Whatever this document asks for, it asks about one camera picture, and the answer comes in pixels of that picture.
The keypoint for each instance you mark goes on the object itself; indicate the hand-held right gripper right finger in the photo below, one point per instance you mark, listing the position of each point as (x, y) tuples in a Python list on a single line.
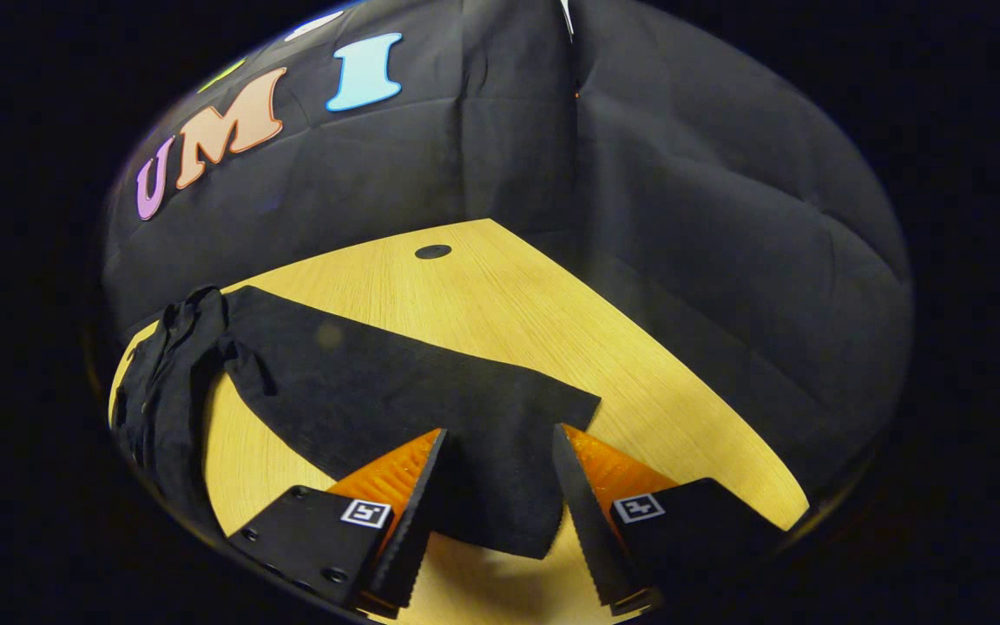
[(591, 529)]

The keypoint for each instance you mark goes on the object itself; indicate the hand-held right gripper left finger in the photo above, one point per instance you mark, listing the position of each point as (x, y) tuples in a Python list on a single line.
[(413, 521)]

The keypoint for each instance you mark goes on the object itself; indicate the black buttoned coat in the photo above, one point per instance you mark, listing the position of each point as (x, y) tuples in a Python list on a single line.
[(396, 391)]

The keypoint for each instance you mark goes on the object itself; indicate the black table grommet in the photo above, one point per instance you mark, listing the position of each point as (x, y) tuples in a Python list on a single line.
[(432, 252)]

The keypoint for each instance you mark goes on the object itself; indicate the black backdrop cloth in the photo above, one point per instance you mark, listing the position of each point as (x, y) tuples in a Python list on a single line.
[(682, 217)]

